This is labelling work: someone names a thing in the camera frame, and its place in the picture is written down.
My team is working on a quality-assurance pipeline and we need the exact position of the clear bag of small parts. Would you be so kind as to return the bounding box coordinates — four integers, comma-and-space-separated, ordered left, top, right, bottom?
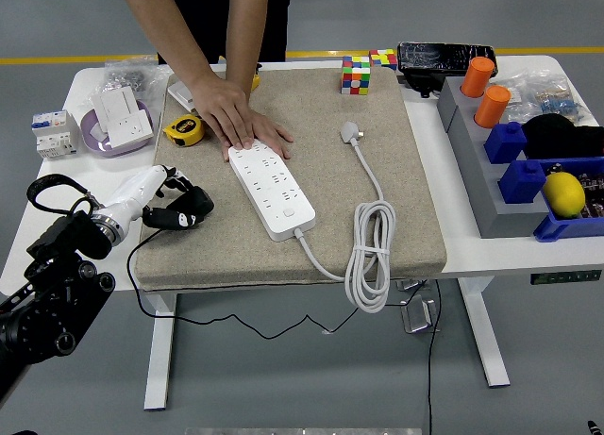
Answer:
518, 69, 594, 125

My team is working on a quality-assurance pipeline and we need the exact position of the small metal bracket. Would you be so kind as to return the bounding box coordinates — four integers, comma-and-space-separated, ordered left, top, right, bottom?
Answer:
394, 277, 433, 293

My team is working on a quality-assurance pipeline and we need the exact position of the grey stepped peg holder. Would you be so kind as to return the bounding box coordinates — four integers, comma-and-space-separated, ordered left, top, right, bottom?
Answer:
435, 75, 562, 241

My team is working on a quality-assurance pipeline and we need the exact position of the black table control panel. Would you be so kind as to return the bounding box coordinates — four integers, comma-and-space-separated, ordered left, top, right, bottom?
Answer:
528, 269, 603, 286

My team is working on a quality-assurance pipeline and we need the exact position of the blue plastic bin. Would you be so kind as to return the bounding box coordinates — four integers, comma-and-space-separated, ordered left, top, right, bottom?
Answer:
532, 156, 604, 243

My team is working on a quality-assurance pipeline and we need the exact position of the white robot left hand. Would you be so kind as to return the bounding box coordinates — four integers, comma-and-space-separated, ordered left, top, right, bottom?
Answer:
98, 164, 205, 247

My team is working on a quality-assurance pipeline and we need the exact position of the yellow lemon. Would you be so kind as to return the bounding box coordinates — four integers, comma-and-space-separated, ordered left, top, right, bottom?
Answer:
541, 170, 587, 219

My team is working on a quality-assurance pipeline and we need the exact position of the black cloth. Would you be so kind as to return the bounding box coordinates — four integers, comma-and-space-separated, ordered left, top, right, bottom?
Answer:
520, 112, 604, 161

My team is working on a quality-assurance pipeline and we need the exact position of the dark circuit board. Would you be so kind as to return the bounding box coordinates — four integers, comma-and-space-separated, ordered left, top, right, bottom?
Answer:
546, 163, 604, 219

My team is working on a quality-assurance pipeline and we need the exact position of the person's left hand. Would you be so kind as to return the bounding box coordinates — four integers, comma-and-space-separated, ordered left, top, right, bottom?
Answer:
221, 103, 294, 162

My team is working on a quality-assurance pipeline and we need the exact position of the thin black adapter cord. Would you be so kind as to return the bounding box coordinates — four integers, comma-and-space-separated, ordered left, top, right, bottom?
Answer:
126, 226, 426, 341

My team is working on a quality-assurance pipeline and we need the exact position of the black plug adapter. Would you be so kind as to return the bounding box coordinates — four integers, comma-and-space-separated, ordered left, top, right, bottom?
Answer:
167, 185, 215, 219

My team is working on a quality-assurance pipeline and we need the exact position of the white circuit breaker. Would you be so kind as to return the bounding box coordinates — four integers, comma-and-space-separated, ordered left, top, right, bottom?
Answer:
30, 109, 79, 161

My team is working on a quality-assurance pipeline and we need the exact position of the orange cylinder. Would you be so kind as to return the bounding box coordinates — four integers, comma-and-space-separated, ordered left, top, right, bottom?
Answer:
460, 56, 495, 99
473, 85, 512, 129

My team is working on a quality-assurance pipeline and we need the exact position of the person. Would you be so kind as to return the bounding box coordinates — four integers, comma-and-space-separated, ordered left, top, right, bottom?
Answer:
156, 0, 292, 64

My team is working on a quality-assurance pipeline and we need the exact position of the white switch plate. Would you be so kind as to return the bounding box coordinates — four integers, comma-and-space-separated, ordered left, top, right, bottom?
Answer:
91, 85, 141, 134

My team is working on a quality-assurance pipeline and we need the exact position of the white power strip cord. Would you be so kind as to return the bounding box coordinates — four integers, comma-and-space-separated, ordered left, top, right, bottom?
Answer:
294, 119, 397, 315

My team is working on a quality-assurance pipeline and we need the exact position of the small Rubik's cube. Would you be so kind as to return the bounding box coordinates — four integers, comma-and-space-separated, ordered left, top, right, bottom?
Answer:
367, 48, 398, 72

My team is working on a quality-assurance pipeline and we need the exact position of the white power strip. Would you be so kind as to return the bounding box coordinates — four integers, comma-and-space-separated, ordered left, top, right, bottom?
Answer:
228, 141, 318, 243

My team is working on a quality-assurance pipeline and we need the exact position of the white table leg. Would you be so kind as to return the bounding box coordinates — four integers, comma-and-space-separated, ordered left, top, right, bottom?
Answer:
457, 276, 512, 388
143, 293, 178, 411

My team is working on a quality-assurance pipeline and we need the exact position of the purple bowl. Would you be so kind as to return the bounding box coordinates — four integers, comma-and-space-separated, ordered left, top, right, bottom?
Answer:
78, 99, 158, 159

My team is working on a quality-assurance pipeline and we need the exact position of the yellow tape measure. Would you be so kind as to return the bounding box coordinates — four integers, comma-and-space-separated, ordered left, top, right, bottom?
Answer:
162, 114, 206, 148

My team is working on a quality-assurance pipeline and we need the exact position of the large metal bracket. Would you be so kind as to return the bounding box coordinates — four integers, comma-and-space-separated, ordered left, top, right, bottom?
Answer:
399, 295, 441, 335

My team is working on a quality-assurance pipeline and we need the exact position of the person's right hand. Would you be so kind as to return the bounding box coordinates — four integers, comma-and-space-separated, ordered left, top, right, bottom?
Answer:
188, 71, 260, 152

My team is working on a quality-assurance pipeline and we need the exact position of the large Rubik's cube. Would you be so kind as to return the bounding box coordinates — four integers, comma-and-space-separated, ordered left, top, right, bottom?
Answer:
340, 56, 373, 96

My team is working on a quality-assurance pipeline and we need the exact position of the blue block with knob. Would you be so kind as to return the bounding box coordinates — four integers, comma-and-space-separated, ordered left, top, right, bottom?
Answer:
498, 159, 547, 206
483, 121, 529, 165

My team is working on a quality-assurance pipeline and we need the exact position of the white flat switch panel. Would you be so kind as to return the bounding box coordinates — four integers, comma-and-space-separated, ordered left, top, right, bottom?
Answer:
167, 78, 197, 111

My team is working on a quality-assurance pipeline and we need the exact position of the black film-wrapped device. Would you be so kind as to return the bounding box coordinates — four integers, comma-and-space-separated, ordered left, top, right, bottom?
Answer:
395, 41, 497, 99

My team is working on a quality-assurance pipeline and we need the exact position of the black floor cable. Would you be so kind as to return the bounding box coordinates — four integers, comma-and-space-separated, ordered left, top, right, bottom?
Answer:
426, 278, 443, 435

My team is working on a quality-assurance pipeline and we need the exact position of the white wall socket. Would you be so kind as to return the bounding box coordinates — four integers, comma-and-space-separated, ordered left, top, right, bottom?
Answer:
107, 109, 156, 149

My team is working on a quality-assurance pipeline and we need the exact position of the clear bag of screws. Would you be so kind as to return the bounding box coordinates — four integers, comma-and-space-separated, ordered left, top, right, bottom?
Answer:
102, 55, 174, 107

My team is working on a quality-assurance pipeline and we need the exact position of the grey-brown mat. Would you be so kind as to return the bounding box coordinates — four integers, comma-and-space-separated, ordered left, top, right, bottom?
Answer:
134, 66, 448, 293

